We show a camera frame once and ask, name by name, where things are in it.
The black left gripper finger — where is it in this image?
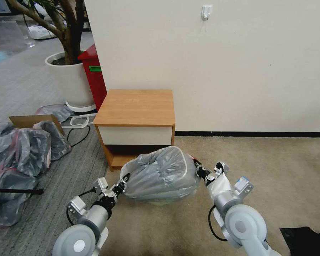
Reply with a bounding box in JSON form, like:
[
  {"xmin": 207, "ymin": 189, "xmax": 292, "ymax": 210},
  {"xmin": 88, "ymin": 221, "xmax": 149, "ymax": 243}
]
[
  {"xmin": 111, "ymin": 172, "xmax": 130, "ymax": 194},
  {"xmin": 114, "ymin": 184, "xmax": 127, "ymax": 201}
]

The grey translucent garbage bag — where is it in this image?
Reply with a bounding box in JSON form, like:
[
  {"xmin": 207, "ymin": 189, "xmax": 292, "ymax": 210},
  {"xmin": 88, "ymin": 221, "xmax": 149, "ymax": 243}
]
[{"xmin": 119, "ymin": 146, "xmax": 203, "ymax": 202}]

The black plastic bag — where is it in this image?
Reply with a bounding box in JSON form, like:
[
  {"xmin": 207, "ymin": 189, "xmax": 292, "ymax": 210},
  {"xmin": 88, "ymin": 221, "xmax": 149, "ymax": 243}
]
[{"xmin": 279, "ymin": 226, "xmax": 320, "ymax": 256}]

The white printed bag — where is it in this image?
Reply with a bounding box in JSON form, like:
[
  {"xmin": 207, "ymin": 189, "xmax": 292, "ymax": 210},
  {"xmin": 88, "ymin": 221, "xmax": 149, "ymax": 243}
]
[{"xmin": 27, "ymin": 24, "xmax": 58, "ymax": 40}]

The white plastic sheet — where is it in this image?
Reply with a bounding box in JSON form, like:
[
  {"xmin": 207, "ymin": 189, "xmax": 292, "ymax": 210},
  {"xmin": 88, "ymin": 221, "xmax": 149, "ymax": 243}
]
[{"xmin": 206, "ymin": 170, "xmax": 235, "ymax": 200}]

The wooden nightstand with white drawer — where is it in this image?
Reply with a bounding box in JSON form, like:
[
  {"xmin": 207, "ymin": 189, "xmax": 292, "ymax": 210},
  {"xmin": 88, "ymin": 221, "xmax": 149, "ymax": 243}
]
[{"xmin": 93, "ymin": 89, "xmax": 176, "ymax": 172}]

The black rod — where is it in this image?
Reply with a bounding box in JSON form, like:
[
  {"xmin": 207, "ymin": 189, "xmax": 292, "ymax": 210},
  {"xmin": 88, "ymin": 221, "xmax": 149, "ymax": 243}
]
[{"xmin": 0, "ymin": 187, "xmax": 44, "ymax": 195}]

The red bin with green label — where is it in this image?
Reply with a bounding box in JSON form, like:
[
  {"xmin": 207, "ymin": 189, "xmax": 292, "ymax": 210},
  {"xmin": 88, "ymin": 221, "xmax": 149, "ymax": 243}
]
[{"xmin": 78, "ymin": 44, "xmax": 108, "ymax": 112}]

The brown cardboard box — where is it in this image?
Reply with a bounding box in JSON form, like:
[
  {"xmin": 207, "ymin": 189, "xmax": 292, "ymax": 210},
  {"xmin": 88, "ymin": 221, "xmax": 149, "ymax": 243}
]
[{"xmin": 8, "ymin": 114, "xmax": 65, "ymax": 136}]

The white round planter pot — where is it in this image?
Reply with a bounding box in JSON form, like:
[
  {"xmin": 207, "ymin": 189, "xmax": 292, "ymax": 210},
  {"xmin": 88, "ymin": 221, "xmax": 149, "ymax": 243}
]
[{"xmin": 44, "ymin": 50, "xmax": 97, "ymax": 112}]

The brown potted tree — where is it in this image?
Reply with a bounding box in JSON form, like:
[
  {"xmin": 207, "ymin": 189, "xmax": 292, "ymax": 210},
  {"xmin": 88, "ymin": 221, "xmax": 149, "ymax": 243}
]
[{"xmin": 6, "ymin": 0, "xmax": 89, "ymax": 65}]

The clear plastic sheet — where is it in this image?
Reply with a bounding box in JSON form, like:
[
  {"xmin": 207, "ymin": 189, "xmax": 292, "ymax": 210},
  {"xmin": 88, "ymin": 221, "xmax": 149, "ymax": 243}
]
[{"xmin": 0, "ymin": 20, "xmax": 26, "ymax": 53}]

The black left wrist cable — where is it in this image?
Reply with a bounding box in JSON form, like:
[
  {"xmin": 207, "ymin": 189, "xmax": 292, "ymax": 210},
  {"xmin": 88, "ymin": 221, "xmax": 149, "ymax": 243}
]
[{"xmin": 66, "ymin": 187, "xmax": 99, "ymax": 225}]

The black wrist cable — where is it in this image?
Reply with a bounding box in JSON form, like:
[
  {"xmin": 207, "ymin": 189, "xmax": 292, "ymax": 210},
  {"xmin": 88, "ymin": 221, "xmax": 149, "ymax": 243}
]
[
  {"xmin": 66, "ymin": 187, "xmax": 99, "ymax": 225},
  {"xmin": 208, "ymin": 207, "xmax": 228, "ymax": 241}
]

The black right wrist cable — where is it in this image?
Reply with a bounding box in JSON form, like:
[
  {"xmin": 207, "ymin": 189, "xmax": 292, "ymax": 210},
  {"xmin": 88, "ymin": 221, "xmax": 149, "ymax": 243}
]
[{"xmin": 208, "ymin": 207, "xmax": 228, "ymax": 241}]

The black floor cable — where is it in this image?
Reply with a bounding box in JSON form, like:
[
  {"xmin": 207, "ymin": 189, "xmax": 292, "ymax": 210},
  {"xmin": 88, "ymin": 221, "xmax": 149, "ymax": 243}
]
[{"xmin": 66, "ymin": 124, "xmax": 91, "ymax": 148}]

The white plastic rectangular frame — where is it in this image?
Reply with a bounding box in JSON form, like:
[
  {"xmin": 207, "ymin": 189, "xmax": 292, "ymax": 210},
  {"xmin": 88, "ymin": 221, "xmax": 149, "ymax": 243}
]
[{"xmin": 70, "ymin": 117, "xmax": 90, "ymax": 128}]

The white wall hook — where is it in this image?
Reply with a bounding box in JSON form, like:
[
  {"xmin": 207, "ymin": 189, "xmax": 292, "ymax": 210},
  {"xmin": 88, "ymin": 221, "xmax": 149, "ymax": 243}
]
[{"xmin": 201, "ymin": 5, "xmax": 213, "ymax": 21}]

